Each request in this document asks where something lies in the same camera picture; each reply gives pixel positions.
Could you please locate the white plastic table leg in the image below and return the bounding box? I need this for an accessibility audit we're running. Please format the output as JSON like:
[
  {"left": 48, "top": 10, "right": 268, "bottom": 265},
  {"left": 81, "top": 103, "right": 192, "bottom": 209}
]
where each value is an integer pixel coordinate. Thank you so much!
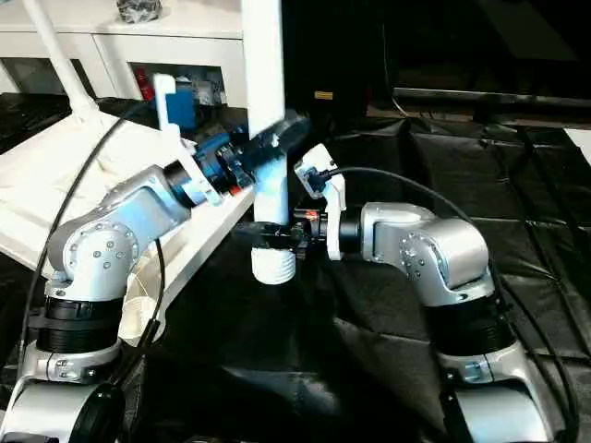
[
  {"left": 25, "top": 0, "right": 101, "bottom": 124},
  {"left": 240, "top": 0, "right": 297, "bottom": 283}
]

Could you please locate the white plastic table top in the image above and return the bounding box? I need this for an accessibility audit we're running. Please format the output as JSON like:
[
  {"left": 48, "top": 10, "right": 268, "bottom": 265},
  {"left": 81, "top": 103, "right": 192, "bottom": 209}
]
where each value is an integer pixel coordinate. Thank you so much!
[{"left": 0, "top": 108, "right": 258, "bottom": 347}]

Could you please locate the white glass-door cabinet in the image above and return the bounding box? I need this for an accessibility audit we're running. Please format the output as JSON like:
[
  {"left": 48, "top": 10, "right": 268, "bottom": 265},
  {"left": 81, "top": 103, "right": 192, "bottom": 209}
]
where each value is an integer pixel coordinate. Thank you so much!
[{"left": 0, "top": 0, "right": 246, "bottom": 101}]

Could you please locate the black plastic mat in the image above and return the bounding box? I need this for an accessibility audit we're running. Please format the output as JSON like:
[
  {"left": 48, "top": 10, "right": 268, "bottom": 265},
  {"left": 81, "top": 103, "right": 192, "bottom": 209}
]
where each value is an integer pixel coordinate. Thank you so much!
[{"left": 0, "top": 91, "right": 591, "bottom": 443}]

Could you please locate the black bundle in clear bag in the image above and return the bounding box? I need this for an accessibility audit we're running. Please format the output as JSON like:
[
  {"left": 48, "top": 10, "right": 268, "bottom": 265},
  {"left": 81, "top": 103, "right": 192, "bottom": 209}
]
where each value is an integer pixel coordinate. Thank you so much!
[{"left": 115, "top": 0, "right": 163, "bottom": 25}]

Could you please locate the black fabric backdrop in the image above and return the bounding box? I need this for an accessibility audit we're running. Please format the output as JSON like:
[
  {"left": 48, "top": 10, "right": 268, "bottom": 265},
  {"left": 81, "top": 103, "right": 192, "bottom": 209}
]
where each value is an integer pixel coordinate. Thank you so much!
[{"left": 281, "top": 0, "right": 591, "bottom": 121}]

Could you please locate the dark horizontal bar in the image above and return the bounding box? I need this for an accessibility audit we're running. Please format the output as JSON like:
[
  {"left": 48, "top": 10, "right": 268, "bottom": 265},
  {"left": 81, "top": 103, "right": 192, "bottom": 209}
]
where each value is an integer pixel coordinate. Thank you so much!
[{"left": 392, "top": 87, "right": 591, "bottom": 112}]

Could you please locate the white flat panel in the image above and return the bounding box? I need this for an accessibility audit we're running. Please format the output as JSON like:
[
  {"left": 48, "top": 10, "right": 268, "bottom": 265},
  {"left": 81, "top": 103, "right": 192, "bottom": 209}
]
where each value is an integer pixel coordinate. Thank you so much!
[{"left": 563, "top": 127, "right": 591, "bottom": 165}]

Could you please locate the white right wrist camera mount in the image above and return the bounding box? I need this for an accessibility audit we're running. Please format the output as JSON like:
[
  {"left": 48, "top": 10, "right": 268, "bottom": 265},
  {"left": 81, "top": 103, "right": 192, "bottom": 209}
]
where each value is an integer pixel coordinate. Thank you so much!
[{"left": 294, "top": 142, "right": 347, "bottom": 262}]

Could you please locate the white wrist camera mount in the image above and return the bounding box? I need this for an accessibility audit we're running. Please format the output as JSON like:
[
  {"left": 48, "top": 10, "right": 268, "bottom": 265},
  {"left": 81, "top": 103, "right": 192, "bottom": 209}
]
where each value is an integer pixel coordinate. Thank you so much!
[
  {"left": 154, "top": 73, "right": 223, "bottom": 208},
  {"left": 294, "top": 142, "right": 347, "bottom": 262}
]

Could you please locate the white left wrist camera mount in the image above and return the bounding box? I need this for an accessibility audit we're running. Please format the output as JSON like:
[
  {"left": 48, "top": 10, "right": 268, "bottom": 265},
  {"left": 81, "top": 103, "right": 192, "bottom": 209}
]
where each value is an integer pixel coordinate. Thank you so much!
[{"left": 154, "top": 73, "right": 223, "bottom": 208}]

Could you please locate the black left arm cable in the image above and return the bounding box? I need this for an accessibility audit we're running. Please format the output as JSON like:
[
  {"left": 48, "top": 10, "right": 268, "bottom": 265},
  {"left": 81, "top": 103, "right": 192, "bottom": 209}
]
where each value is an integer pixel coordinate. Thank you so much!
[{"left": 18, "top": 102, "right": 167, "bottom": 384}]

